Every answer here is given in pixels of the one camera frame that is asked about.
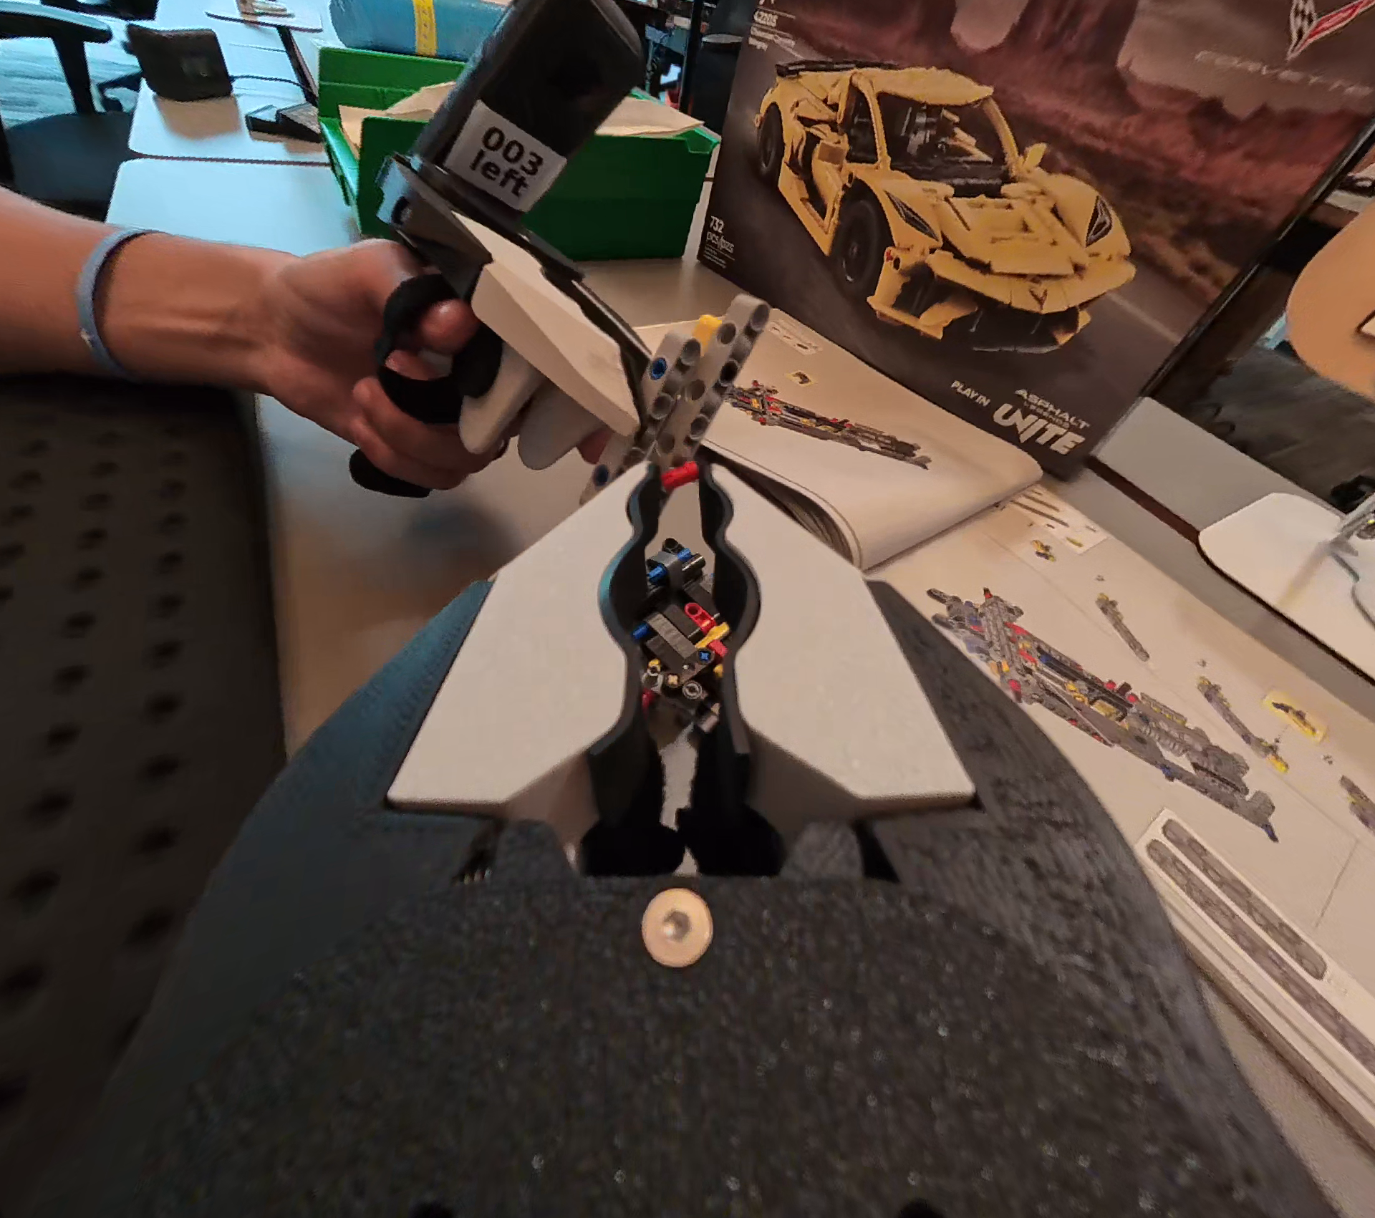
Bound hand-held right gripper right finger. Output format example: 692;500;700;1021
697;465;977;844

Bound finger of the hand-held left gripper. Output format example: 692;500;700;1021
470;253;659;443

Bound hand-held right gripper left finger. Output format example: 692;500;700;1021
387;464;668;860

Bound long grey lego beam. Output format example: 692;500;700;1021
642;294;774;473

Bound lego chassis model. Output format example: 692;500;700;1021
639;539;735;736

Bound lego set box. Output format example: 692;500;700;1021
698;0;1375;480

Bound green plastic bin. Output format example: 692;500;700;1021
317;44;720;263

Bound blue wrapped roll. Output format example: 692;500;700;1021
326;0;523;61

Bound open instruction booklet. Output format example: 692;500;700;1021
634;315;1375;1123

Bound black perforated mat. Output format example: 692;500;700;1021
0;374;290;1155

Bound small black device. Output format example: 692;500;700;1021
127;23;234;102

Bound blue wristband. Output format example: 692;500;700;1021
75;228;160;378

